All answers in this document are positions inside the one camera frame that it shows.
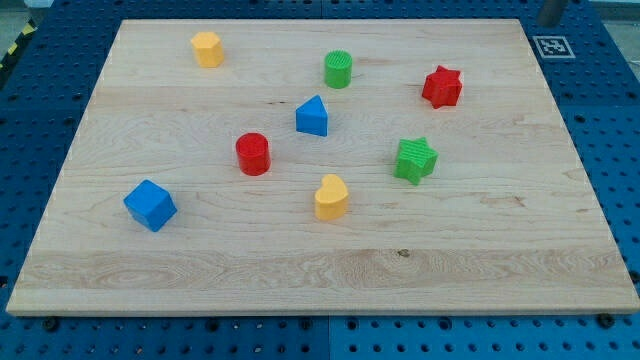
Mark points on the green cylinder block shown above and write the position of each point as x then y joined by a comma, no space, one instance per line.
338,69

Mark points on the blue triangle block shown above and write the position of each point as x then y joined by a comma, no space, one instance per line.
312,117

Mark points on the yellow heart block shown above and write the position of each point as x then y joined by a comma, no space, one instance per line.
331,199

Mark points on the red cylinder block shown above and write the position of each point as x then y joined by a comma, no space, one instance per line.
253,154

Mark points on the green star block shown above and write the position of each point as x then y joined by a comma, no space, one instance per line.
415,159

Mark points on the red star block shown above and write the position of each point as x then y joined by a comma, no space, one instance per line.
442,87

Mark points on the blue cube block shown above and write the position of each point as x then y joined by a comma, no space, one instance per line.
150,205

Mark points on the yellow hexagon block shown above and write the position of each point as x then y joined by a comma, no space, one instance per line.
208,50

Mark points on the wooden board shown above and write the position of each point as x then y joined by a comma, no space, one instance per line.
506,224

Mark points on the white fiducial marker tag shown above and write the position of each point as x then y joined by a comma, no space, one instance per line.
553,47

